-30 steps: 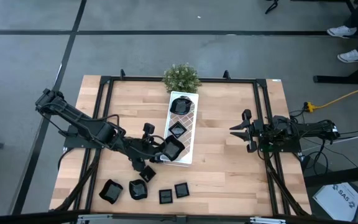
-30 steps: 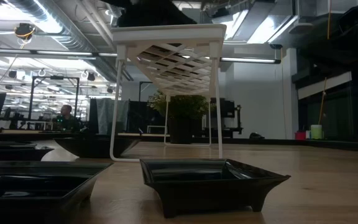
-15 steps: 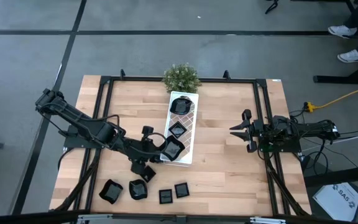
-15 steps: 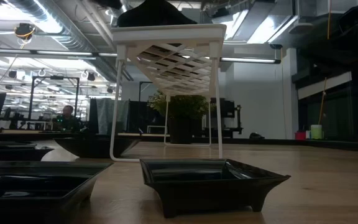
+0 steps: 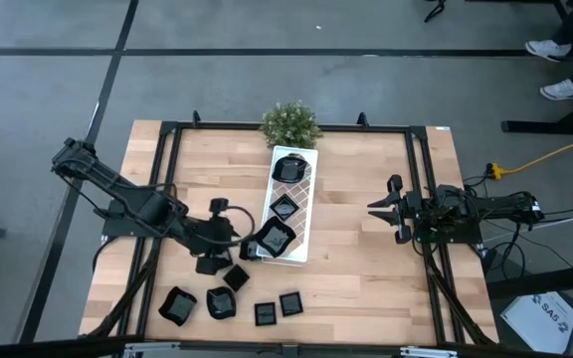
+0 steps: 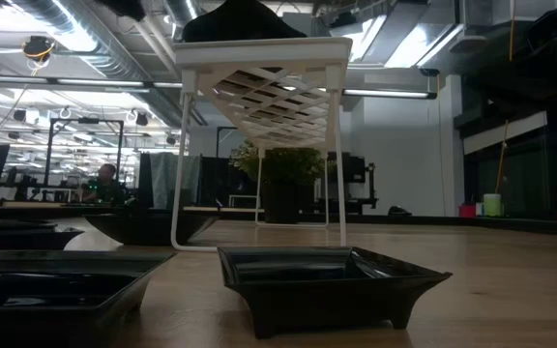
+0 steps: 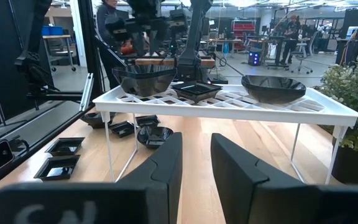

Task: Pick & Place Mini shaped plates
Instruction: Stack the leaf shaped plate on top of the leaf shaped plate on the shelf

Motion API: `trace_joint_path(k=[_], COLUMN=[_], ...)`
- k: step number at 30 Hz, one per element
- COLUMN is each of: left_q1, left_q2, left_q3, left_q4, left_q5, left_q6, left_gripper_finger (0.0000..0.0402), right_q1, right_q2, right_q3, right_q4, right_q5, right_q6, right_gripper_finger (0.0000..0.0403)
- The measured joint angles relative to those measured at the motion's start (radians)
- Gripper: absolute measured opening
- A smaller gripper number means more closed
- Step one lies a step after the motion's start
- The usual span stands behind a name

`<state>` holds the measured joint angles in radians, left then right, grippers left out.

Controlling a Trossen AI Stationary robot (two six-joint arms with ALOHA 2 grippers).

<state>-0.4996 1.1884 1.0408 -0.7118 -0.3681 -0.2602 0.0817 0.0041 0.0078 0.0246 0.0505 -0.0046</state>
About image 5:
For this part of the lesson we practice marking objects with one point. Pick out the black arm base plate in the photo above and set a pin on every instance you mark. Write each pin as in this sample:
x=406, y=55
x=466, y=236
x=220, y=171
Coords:
x=460, y=237
x=117, y=229

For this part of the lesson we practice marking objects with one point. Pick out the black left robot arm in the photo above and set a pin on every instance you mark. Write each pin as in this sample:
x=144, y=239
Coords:
x=142, y=209

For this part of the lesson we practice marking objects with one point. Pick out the silver metal bracket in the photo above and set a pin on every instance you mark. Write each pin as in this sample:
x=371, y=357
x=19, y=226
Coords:
x=152, y=349
x=428, y=352

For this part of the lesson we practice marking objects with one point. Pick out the green artificial potted plant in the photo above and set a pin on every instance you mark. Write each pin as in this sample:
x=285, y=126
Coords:
x=290, y=124

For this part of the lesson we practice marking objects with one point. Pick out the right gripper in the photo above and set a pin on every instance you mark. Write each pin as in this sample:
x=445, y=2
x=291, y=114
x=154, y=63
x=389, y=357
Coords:
x=406, y=209

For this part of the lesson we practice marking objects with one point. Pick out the black rounded plate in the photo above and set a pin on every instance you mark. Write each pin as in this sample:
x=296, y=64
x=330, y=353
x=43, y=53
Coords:
x=289, y=170
x=221, y=303

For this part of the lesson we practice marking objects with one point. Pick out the black desk leg frame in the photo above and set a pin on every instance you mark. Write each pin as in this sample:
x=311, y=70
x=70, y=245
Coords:
x=555, y=127

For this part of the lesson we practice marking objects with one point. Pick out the black wavy square plate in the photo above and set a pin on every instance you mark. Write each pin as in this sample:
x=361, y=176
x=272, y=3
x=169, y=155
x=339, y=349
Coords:
x=275, y=237
x=177, y=306

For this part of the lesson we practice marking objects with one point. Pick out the white paper sign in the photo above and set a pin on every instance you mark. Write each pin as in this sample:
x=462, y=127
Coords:
x=535, y=323

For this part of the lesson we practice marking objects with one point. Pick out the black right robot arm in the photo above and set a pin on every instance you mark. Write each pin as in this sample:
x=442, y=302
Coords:
x=495, y=206

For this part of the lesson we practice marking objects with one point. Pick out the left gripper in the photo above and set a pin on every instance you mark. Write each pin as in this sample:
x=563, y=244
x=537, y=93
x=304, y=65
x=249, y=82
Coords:
x=214, y=238

